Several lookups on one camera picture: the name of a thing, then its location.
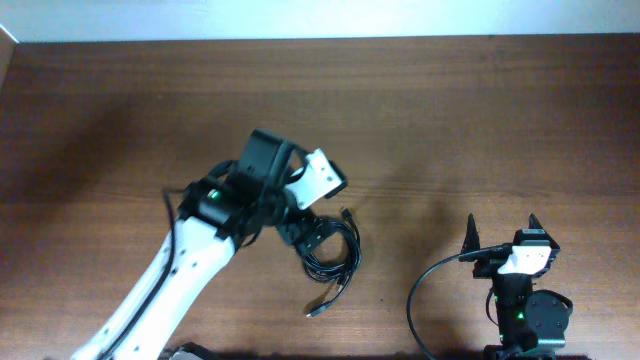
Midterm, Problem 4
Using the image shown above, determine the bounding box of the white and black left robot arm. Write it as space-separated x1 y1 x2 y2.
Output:
73 129 343 359

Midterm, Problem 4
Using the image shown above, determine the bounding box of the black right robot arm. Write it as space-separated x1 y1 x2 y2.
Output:
461 214 573 360

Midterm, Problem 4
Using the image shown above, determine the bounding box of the black cable bundle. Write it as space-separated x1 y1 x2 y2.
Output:
299 207 362 319

